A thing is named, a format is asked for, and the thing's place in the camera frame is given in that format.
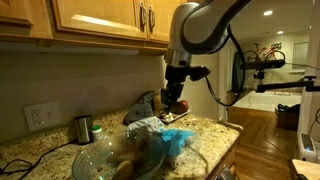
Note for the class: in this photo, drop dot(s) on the clear glass bowl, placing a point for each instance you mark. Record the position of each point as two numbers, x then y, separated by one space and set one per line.
99 160

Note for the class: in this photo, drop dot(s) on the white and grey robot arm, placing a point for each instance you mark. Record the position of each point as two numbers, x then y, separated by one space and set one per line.
196 29

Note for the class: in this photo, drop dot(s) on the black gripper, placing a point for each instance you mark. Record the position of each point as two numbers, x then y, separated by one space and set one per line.
176 77

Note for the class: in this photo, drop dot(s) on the brown potato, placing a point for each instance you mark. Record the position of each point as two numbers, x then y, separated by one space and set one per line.
124 171

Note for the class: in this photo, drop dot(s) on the red apple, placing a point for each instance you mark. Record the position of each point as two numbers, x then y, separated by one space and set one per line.
179 107

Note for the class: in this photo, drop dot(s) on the red bicycle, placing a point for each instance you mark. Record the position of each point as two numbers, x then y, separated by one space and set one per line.
265 54

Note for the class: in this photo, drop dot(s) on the grey folded cloth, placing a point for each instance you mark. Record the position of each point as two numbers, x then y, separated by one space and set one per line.
141 109

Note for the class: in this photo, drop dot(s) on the wooden upper kitchen cabinets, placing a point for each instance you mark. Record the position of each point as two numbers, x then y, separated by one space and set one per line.
138 26

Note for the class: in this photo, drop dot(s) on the white wall outlet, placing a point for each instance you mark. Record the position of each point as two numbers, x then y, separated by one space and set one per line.
42 116

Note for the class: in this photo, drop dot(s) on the steel cylindrical canister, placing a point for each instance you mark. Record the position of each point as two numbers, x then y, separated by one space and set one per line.
83 126

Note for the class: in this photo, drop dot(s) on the small white green-capped bottle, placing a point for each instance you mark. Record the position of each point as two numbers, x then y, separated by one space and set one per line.
96 132

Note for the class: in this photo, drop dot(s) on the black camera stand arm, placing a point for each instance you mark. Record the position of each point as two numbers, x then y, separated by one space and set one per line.
271 75

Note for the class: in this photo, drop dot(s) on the small white tray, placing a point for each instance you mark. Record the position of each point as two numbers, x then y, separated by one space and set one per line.
171 117

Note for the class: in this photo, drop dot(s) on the white floor appliance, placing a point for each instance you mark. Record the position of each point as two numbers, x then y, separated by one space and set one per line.
306 148

